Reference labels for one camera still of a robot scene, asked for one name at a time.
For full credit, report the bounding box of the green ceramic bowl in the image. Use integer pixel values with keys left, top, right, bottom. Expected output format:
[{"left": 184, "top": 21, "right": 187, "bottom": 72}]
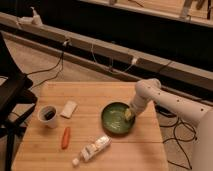
[{"left": 101, "top": 102, "right": 135, "bottom": 135}]

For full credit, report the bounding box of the black cable left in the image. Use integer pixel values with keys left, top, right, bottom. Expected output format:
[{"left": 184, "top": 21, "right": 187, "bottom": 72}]
[{"left": 25, "top": 49, "right": 65, "bottom": 90}]

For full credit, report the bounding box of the orange carrot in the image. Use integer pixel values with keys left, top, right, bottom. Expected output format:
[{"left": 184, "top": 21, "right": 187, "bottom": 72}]
[{"left": 61, "top": 127, "right": 70, "bottom": 149}]

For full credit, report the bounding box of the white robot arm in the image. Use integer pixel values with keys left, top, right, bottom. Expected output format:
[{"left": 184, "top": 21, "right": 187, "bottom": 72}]
[{"left": 125, "top": 78, "right": 213, "bottom": 171}]

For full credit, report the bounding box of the white sponge block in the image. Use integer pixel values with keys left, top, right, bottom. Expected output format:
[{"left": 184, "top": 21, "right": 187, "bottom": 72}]
[{"left": 60, "top": 101, "right": 77, "bottom": 119}]

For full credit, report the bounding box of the white hanging cable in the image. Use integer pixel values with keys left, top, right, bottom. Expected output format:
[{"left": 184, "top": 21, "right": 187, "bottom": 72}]
[{"left": 90, "top": 43, "right": 101, "bottom": 66}]

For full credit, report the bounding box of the black chair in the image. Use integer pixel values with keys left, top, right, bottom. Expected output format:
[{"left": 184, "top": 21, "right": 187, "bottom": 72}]
[{"left": 0, "top": 32, "right": 37, "bottom": 171}]

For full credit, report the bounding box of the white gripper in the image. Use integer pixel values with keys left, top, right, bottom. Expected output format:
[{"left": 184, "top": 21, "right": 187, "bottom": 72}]
[{"left": 124, "top": 95, "right": 148, "bottom": 121}]

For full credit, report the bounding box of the black floor cable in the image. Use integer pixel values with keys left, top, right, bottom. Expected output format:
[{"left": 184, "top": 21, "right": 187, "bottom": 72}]
[{"left": 156, "top": 106, "right": 201, "bottom": 171}]

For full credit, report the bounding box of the white paper cup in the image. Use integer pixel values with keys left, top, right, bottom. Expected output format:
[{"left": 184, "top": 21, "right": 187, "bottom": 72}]
[{"left": 37, "top": 106, "right": 58, "bottom": 129}]

